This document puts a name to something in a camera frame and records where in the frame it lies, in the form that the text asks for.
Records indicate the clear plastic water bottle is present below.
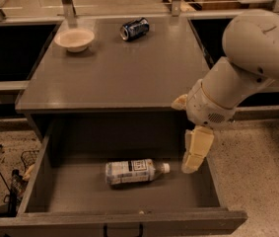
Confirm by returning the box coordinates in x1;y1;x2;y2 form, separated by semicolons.
105;159;171;186

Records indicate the black drawer handle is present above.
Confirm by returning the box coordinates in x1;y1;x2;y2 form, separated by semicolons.
103;224;144;237

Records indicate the open grey top drawer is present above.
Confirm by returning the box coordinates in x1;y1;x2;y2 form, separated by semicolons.
0;119;248;237

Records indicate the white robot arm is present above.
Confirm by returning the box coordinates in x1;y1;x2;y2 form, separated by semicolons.
172;9;279;174

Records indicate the metal railing frame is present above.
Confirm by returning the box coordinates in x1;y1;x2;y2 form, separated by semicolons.
0;0;279;24

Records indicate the grey cabinet counter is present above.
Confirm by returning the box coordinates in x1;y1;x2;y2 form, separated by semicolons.
15;15;227;142

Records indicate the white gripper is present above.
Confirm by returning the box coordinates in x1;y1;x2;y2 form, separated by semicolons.
172;79;236;174

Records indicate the white paper bowl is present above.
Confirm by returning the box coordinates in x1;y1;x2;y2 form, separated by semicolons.
54;29;95;52

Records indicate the blue soda can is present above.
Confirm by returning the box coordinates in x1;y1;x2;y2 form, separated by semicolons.
119;18;150;41

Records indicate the black wire basket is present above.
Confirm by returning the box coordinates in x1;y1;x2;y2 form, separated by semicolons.
21;150;39;170

